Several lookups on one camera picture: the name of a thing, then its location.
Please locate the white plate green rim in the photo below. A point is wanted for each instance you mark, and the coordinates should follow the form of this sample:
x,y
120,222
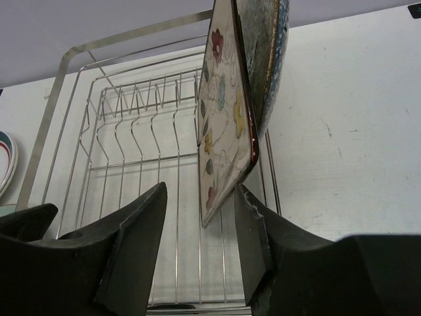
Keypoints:
x,y
9,160

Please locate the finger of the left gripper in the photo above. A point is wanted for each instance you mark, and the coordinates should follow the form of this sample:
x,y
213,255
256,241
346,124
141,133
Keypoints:
x,y
29,224

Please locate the wire dish rack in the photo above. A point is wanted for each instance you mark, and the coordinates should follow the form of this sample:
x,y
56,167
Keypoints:
x,y
113,128

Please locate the mint green flower plate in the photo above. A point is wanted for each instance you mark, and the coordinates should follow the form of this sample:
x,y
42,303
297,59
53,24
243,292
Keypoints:
x,y
7,209

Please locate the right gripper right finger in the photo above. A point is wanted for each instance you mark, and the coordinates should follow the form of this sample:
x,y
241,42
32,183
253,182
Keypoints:
x,y
286,270

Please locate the right blue table label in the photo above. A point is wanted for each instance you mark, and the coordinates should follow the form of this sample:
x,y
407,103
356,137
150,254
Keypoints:
x,y
415,10

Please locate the cream floral square plate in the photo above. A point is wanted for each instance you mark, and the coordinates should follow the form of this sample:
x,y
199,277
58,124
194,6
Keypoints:
x,y
227,142

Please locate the speckled round plate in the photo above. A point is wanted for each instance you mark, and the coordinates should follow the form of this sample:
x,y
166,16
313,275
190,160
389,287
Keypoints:
x,y
265,30

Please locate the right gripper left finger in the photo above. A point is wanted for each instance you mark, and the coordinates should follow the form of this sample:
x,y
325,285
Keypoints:
x,y
104,268

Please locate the teal square plate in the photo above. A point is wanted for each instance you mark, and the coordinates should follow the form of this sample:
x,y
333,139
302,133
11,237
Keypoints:
x,y
171,306

